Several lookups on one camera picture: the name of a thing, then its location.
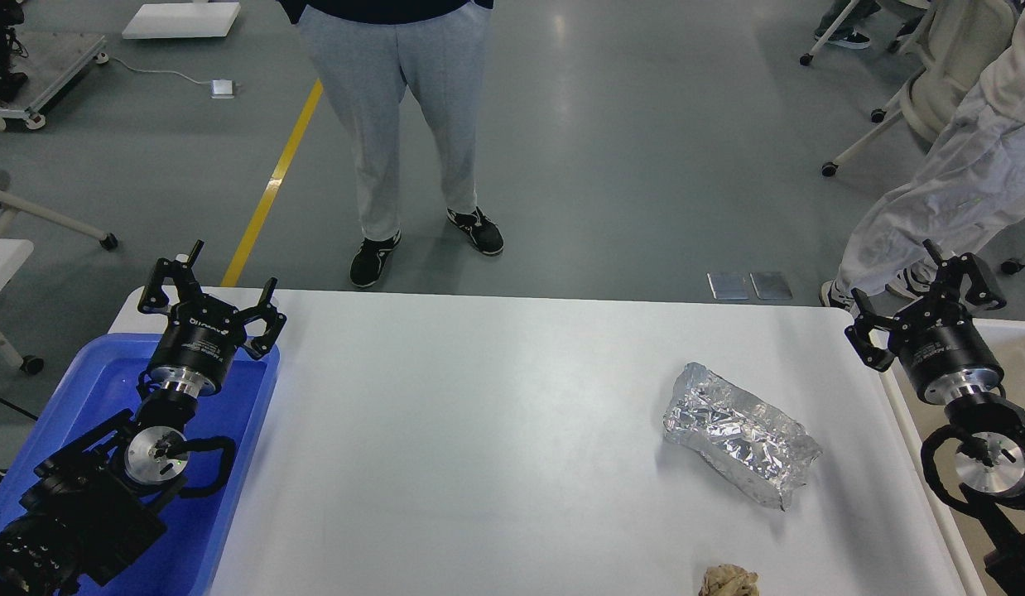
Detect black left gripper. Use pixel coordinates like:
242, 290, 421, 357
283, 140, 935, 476
137, 240, 287, 396

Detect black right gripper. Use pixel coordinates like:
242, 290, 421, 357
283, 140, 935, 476
845, 240, 1008, 405

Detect silver foil bag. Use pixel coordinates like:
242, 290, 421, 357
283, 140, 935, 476
662, 362, 823, 512

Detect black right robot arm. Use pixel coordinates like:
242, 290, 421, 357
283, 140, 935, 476
845, 240, 1025, 595

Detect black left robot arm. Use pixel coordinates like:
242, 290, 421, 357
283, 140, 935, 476
0, 241, 286, 595

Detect beige plastic bin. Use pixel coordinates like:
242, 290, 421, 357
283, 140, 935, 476
878, 317, 1025, 596

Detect blue plastic bin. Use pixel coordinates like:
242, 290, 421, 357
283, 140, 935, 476
0, 333, 281, 596

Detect metal floor plate right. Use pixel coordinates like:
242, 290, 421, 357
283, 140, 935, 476
748, 272, 793, 301

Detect metal floor plate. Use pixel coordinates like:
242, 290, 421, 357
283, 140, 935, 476
748, 272, 793, 301
708, 272, 748, 301

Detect person in white clothes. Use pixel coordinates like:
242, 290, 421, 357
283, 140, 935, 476
819, 8, 1025, 310

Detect metal floor plate left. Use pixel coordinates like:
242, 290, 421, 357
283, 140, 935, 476
708, 272, 748, 301

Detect white office chair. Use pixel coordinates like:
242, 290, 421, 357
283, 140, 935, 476
820, 1, 1025, 177

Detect grey equipment cart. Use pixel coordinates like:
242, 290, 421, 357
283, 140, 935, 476
0, 1, 108, 131

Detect standing person grey trousers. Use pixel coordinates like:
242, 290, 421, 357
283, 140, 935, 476
277, 0, 505, 290

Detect crumpled brown paper ball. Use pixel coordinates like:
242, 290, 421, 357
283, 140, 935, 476
698, 565, 761, 596

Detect white power adapter with cable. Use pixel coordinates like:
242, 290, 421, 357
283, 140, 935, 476
97, 53, 236, 100

